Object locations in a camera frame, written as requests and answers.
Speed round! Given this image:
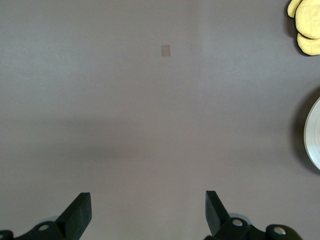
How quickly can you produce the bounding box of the round wooden plate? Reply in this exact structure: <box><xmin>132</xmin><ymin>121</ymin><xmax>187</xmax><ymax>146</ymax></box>
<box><xmin>303</xmin><ymin>96</ymin><xmax>320</xmax><ymax>172</ymax></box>

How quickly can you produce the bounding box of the yellow quilted oven mitt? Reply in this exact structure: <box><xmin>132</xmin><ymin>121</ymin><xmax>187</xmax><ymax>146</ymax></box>
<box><xmin>296</xmin><ymin>32</ymin><xmax>320</xmax><ymax>57</ymax></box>
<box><xmin>286</xmin><ymin>0</ymin><xmax>320</xmax><ymax>40</ymax></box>

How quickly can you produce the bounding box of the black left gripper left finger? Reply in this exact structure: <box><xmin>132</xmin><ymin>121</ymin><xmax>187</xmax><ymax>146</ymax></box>
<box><xmin>13</xmin><ymin>192</ymin><xmax>92</xmax><ymax>240</ymax></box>

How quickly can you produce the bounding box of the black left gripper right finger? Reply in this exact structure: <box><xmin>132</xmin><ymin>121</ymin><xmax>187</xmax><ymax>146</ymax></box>
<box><xmin>204</xmin><ymin>190</ymin><xmax>266</xmax><ymax>240</ymax></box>

